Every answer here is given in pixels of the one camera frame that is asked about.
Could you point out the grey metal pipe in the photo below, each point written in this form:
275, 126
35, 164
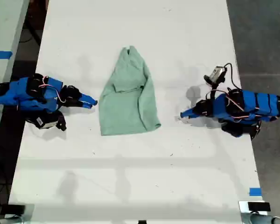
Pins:
4, 220
259, 219

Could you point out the small black box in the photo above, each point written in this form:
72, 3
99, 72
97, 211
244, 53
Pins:
12, 209
259, 206

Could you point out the short blue tape strip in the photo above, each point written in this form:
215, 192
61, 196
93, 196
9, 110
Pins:
255, 191

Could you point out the silver metal bracket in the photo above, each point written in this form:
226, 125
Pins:
242, 206

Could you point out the pale green T-shirt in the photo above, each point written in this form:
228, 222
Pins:
126, 107

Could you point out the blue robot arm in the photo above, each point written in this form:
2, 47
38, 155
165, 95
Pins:
254, 105
18, 95

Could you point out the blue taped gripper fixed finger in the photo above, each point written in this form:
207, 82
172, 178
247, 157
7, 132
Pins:
89, 100
189, 112

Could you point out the black camera box with label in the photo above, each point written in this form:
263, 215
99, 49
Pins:
45, 122

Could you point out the silver black camera box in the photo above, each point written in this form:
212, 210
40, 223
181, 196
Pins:
215, 74

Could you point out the long blue tape strip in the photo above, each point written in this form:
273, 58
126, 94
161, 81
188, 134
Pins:
0, 54

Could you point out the white side table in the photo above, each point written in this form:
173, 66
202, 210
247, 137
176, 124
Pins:
3, 35

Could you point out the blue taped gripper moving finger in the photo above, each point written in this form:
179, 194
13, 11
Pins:
84, 105
192, 116

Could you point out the short black camera stalk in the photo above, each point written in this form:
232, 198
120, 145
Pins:
214, 91
61, 122

